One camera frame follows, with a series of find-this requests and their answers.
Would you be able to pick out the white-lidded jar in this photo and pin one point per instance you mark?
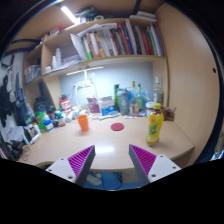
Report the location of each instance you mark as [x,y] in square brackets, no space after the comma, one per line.
[149,107]

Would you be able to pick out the brown mug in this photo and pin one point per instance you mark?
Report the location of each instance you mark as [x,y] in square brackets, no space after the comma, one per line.
[168,113]

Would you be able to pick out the small green plastic bottle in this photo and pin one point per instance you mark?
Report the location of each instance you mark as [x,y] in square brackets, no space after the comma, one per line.
[41,121]

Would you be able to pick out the magenta pouch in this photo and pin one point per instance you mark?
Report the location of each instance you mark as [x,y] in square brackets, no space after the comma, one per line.
[93,105]

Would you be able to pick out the dark blue hanging garment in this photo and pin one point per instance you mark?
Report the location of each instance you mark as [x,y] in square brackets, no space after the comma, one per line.
[21,106]

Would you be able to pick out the red and white can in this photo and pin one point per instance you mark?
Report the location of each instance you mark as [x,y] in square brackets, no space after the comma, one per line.
[65,104]

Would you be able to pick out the yellow-capped clear bottle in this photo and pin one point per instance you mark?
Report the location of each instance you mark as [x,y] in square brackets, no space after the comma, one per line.
[133,98]

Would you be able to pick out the orange plastic cup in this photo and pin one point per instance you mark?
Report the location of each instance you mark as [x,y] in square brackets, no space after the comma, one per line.
[83,123]

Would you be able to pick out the clear glass bottle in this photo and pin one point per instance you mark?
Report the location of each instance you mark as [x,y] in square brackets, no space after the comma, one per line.
[158,95]

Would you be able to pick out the white power strip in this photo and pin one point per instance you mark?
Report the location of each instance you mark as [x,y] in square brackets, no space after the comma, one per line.
[82,84]

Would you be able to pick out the white light bar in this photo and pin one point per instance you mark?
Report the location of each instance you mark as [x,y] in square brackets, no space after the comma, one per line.
[85,70]

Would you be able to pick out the wooden shelf unit with books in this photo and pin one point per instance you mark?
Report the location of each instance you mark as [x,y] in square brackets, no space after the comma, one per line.
[110,60]

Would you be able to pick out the blue and white box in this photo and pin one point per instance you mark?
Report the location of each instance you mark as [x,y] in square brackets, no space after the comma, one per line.
[107,106]

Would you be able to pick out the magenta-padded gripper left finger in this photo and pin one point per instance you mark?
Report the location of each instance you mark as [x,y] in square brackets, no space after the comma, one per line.
[80,161]

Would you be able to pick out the grey shaker bottle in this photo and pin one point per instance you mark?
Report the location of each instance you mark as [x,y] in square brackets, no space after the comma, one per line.
[123,102]

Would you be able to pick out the blue-labelled white bottle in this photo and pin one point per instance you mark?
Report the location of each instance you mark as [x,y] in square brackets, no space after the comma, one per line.
[48,125]

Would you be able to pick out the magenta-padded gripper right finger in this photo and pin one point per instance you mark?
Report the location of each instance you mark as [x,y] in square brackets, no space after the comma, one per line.
[145,160]

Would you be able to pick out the yellow drink bottle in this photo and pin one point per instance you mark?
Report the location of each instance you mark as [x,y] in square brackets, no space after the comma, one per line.
[154,126]

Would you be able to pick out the green-capped clear bottle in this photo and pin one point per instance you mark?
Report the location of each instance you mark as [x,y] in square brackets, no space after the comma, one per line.
[140,100]

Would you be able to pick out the flat round red coaster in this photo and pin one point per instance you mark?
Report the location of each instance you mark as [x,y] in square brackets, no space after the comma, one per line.
[117,126]

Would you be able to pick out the tall green bottle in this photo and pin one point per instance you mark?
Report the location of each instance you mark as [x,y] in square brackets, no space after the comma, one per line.
[116,96]

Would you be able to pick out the ceiling light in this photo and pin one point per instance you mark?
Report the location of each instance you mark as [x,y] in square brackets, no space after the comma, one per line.
[69,14]

